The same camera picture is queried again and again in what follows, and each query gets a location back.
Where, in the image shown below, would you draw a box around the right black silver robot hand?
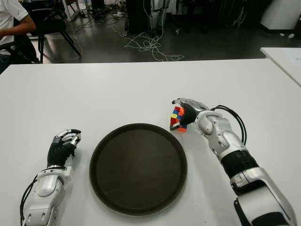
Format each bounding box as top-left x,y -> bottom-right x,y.
169,97 -> 210,131

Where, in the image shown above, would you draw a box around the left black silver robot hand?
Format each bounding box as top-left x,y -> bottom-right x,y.
46,129 -> 82,167

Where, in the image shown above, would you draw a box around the multicoloured Rubik's cube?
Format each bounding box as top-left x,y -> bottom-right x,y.
168,106 -> 188,133

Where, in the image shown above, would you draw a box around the dark brown round plate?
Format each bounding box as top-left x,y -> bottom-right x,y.
89,123 -> 188,210

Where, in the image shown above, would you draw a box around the black wheeled equipment rack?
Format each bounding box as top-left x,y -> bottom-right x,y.
169,0 -> 259,35

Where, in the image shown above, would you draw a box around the white side table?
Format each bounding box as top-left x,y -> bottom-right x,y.
260,47 -> 301,87

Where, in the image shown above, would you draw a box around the black office armchair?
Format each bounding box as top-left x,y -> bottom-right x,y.
0,35 -> 40,64

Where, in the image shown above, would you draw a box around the black cabinet on casters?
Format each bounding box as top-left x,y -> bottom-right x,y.
126,0 -> 152,35

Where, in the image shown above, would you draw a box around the black four-legged chair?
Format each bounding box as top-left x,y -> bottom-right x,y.
23,0 -> 82,64

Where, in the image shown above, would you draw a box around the white machine housing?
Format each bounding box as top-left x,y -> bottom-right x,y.
260,0 -> 301,30

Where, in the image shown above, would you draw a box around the seated person in white shirt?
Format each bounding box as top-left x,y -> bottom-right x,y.
0,0 -> 38,73

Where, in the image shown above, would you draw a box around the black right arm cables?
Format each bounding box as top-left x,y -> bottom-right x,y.
210,105 -> 247,145

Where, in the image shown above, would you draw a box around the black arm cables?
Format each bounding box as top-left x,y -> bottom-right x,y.
20,175 -> 38,224
210,105 -> 247,145

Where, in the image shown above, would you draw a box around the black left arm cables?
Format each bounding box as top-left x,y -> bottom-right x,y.
20,175 -> 38,224

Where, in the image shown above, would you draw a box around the tangled white floor cable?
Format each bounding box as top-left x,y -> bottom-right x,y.
112,21 -> 185,62

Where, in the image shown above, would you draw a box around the white desk frame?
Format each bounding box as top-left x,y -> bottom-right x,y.
64,0 -> 84,22

